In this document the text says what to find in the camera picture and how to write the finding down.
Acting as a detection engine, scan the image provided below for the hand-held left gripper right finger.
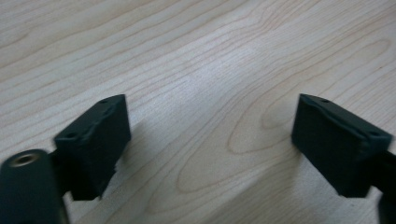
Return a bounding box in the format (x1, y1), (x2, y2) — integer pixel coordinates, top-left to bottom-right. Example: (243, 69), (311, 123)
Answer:
(290, 93), (394, 199)

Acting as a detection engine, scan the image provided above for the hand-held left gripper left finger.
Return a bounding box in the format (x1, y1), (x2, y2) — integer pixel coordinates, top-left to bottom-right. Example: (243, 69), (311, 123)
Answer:
(51, 93), (132, 202)

